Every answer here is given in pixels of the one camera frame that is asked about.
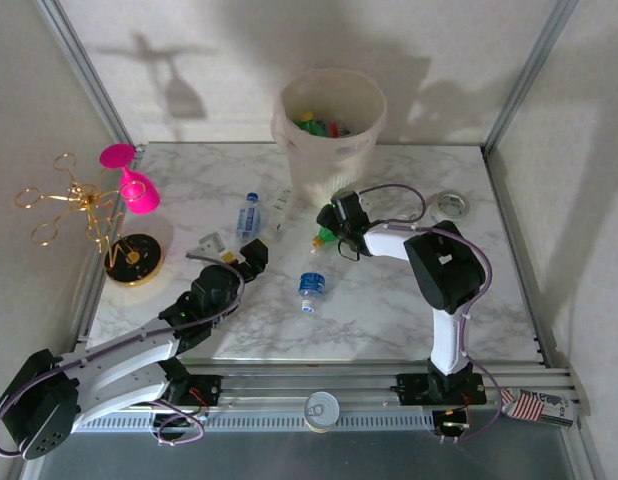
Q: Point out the tin can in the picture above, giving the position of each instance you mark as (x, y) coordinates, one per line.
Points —
(320, 410)

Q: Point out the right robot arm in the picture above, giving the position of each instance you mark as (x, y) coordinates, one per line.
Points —
(444, 265)

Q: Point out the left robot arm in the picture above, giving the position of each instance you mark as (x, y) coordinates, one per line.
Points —
(129, 345)

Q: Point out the carton with flag print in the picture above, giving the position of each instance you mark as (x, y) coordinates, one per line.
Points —
(536, 407)

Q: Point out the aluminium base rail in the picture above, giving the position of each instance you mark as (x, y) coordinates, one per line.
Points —
(289, 385)

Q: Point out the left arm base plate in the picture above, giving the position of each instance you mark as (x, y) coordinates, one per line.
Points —
(209, 387)

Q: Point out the crushed bottle blue label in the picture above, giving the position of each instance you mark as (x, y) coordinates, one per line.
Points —
(311, 287)

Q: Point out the small clear bottle green label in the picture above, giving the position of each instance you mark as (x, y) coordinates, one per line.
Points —
(281, 207)

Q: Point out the clear bottle red blue label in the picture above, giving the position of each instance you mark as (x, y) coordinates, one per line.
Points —
(336, 131)

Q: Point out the white plastic bin with liner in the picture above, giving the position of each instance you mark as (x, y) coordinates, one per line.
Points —
(329, 170)

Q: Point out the water bottle light blue label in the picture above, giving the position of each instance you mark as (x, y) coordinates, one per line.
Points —
(248, 220)

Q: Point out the small circuit board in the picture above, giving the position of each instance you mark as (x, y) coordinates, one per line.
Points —
(454, 424)

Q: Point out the pink plastic wine glass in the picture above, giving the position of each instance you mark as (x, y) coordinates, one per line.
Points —
(139, 197)

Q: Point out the aluminium frame post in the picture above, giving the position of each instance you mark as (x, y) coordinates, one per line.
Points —
(529, 75)
(84, 65)

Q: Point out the aluminium frame side rail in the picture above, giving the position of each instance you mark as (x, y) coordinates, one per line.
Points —
(521, 260)
(84, 325)

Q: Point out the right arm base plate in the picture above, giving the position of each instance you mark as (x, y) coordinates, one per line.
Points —
(411, 387)

